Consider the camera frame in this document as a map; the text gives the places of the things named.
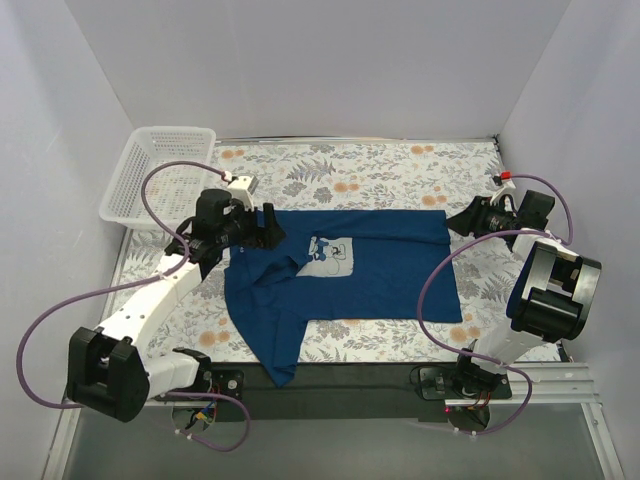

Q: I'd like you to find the blue printed t shirt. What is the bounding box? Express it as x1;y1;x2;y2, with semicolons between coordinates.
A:
224;210;462;387

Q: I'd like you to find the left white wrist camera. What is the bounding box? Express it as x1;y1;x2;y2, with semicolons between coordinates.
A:
222;171;259;210

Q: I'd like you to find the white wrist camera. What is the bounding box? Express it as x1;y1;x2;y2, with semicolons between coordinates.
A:
222;171;259;210
490;171;516;205

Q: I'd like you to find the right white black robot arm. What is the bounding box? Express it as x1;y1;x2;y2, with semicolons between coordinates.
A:
447;190;602;398

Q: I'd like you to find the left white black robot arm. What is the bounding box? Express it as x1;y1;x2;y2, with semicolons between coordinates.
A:
66;189;286;422

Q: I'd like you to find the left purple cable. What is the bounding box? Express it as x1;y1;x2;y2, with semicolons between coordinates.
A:
15;162;253;454

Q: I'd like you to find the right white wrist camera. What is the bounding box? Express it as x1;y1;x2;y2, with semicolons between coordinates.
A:
490;171;516;205

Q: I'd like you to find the floral patterned table mat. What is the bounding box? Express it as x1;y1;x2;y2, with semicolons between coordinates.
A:
99;139;566;365

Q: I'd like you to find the aluminium frame rail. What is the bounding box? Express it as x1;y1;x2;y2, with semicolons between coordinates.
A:
145;363;597;406

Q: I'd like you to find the white plastic mesh basket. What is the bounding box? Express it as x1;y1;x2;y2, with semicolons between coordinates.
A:
97;125;218;232

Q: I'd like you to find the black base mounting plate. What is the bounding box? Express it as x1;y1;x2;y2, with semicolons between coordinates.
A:
205;362;512;427

